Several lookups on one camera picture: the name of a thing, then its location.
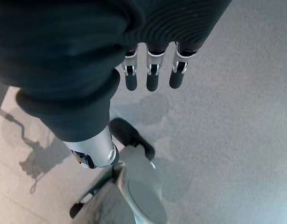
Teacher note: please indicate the silver left robot leg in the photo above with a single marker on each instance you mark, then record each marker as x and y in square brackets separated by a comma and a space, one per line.
[97, 186]

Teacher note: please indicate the dark left robot foot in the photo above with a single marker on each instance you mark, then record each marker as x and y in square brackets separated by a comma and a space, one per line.
[76, 210]

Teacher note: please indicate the dark robot foot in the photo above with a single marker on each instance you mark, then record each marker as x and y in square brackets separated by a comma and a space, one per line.
[131, 136]
[76, 210]

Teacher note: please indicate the silver right robot leg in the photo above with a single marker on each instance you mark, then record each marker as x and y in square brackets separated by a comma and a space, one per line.
[138, 186]

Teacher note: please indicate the silver robot leg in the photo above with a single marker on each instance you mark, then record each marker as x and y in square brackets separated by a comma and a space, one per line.
[138, 186]
[97, 186]

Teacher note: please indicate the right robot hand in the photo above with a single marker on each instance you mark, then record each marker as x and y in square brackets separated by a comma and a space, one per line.
[64, 58]

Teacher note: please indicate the dark right robot foot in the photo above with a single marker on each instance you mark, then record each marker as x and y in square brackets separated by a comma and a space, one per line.
[131, 136]

